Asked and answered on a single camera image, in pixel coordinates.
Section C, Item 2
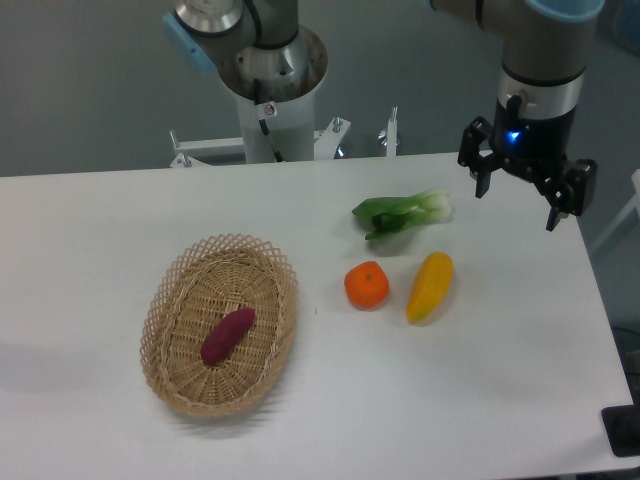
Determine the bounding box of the black cable on pedestal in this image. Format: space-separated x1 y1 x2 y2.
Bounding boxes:
252 79 285 164

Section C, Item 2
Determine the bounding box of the woven wicker oval basket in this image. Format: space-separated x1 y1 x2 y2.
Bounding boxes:
140 234 298 419

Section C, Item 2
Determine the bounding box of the black device at table edge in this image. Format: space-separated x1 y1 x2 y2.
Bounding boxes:
601 405 639 458

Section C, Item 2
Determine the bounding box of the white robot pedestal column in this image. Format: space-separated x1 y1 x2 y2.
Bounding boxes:
217 26 328 136

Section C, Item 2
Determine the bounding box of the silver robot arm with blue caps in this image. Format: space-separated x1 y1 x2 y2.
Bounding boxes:
162 1 603 228

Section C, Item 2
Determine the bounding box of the purple sweet potato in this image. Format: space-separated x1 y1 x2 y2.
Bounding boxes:
200 307 255 365

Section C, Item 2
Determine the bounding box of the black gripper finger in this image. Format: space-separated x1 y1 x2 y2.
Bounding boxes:
531 159 598 231
457 116 505 199

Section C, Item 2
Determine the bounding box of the green bok choy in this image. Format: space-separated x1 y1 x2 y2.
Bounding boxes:
351 189 453 241

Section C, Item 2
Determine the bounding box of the yellow orange mango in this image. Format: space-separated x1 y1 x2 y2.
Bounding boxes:
405 251 454 324

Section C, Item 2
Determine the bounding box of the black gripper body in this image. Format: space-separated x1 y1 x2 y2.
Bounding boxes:
489 102 576 179

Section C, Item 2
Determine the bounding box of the orange tangerine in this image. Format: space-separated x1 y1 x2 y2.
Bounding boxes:
343 261 390 310

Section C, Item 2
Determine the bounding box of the white metal mounting frame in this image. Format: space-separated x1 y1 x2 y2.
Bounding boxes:
168 105 401 168

